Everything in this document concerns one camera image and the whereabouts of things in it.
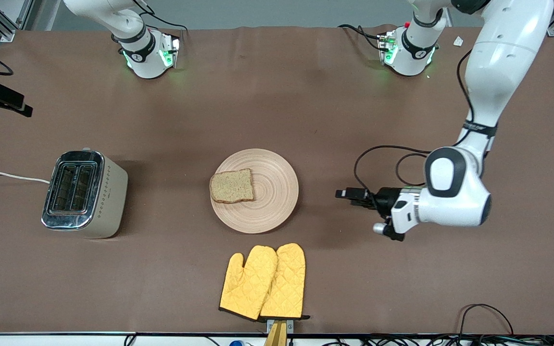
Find round wooden plate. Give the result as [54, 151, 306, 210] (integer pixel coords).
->
[210, 148, 300, 235]

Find brown toast slice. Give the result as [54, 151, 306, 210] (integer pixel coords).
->
[210, 168, 255, 204]

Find yellow quilted oven mitt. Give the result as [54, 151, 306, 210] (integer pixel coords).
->
[219, 246, 278, 321]
[260, 243, 310, 321]

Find beige chrome toaster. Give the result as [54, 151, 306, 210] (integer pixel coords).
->
[41, 148, 128, 239]

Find black looped cable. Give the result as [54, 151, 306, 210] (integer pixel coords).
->
[457, 304, 516, 337]

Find tangled black cables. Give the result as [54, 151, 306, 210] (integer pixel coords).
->
[320, 334, 554, 346]

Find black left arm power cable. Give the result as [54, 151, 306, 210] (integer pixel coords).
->
[338, 24, 383, 51]

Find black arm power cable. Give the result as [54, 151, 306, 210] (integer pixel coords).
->
[130, 0, 189, 46]
[338, 24, 383, 51]

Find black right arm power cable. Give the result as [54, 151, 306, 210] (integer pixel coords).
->
[130, 0, 189, 46]

